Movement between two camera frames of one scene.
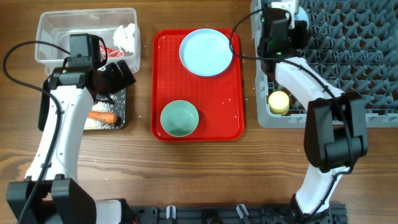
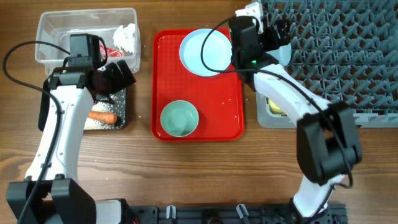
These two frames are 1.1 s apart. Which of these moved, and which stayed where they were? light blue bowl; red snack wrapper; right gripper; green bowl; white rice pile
Moved: light blue bowl; right gripper
Stayed: green bowl; white rice pile; red snack wrapper
